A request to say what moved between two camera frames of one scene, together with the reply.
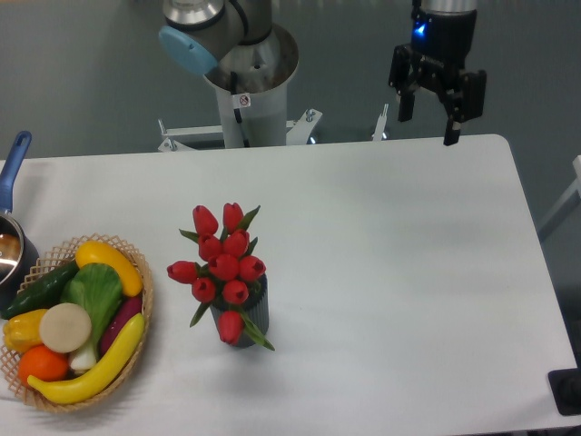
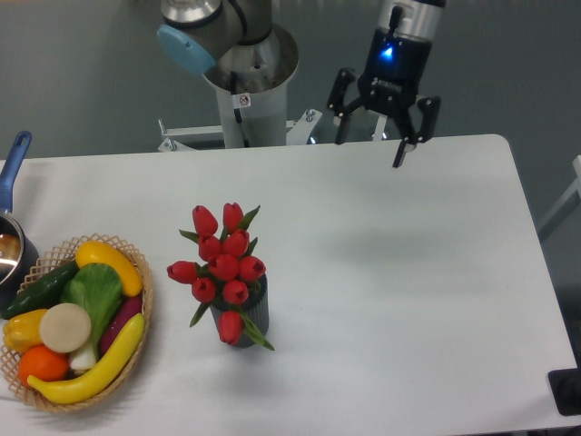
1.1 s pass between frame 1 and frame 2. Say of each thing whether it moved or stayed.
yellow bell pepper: stayed
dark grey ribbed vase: stayed
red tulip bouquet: stayed
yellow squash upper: stayed
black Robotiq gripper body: moved
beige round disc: stayed
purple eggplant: stayed
